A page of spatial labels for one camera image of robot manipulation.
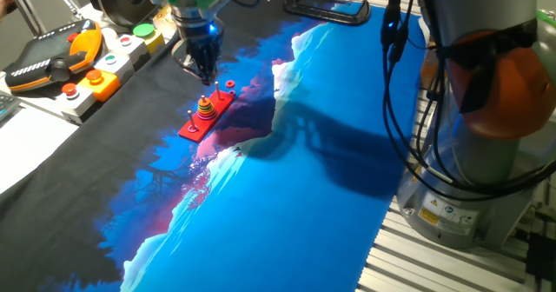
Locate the white box green button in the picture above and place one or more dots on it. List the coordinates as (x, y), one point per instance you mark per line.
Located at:
(117, 68)

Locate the red Hanoi base with pegs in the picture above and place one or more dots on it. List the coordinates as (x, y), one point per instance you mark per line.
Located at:
(217, 109)

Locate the open cardboard box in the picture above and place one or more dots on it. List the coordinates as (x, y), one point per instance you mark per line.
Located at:
(430, 70)

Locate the black C-clamp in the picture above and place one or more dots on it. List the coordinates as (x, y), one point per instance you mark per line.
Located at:
(330, 16)

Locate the green fabric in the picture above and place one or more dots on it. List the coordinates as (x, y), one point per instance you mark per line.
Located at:
(547, 18)

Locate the white box red mushroom button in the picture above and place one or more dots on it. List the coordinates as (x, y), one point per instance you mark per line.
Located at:
(76, 103)

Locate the white box small red button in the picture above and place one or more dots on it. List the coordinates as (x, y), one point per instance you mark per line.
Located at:
(132, 48)

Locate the black orange teach pendant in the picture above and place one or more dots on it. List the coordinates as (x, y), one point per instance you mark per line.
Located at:
(48, 57)

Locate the yellow box green button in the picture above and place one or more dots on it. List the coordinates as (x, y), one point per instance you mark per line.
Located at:
(152, 42)

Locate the aluminium frame post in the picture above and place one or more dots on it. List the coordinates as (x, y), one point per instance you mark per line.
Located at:
(26, 9)

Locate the printed landscape cloth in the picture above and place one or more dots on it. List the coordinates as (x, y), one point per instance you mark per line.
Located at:
(282, 196)

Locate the black filament spool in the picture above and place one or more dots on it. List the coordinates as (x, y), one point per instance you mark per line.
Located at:
(121, 1)

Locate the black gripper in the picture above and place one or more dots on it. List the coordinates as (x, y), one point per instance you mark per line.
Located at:
(204, 40)

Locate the black keyboard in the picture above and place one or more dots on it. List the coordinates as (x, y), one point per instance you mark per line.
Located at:
(6, 105)

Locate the small printed cardboard box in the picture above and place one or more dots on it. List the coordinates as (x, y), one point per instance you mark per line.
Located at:
(167, 22)

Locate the orange box orange button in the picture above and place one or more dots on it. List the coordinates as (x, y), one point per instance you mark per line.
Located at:
(102, 90)

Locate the white paper sheet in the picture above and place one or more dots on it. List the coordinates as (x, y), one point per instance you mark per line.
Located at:
(30, 148)

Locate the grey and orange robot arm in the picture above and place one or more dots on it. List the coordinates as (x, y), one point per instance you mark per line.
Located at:
(478, 161)

